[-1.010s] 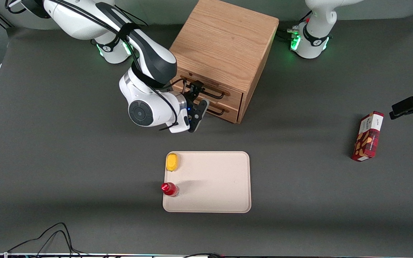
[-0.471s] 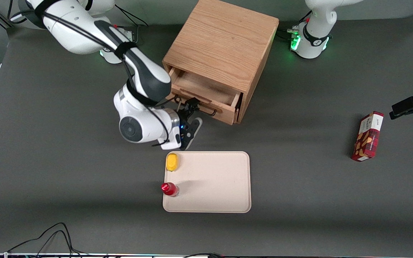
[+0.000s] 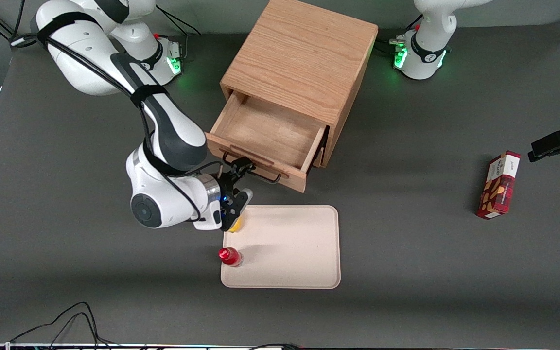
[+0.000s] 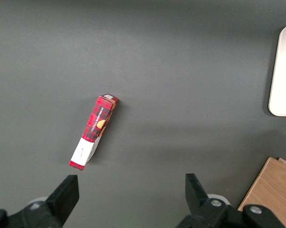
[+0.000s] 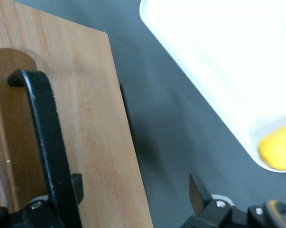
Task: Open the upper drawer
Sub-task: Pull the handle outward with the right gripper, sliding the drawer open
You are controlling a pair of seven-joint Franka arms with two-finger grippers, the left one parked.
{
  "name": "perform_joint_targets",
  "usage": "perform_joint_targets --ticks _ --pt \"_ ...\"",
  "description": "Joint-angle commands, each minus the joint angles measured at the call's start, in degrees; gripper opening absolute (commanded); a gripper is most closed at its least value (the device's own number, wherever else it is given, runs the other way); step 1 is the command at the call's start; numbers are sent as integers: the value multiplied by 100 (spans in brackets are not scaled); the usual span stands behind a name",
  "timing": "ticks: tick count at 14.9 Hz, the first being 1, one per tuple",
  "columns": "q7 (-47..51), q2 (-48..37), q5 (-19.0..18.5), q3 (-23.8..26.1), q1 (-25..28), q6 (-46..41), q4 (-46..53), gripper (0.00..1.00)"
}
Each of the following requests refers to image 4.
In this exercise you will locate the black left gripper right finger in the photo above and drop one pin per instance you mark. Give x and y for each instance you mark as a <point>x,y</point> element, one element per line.
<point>202,202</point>

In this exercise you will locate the wooden board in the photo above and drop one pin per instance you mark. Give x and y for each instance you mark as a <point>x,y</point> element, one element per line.
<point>272,187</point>

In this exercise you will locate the white rounded tray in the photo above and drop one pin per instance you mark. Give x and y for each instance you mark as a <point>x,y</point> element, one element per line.
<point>283,76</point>

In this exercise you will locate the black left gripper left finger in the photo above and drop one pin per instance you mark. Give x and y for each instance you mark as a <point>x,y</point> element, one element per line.
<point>62,198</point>

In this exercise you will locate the red plaid shortbread box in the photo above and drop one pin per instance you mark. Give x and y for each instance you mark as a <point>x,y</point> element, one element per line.
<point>94,131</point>

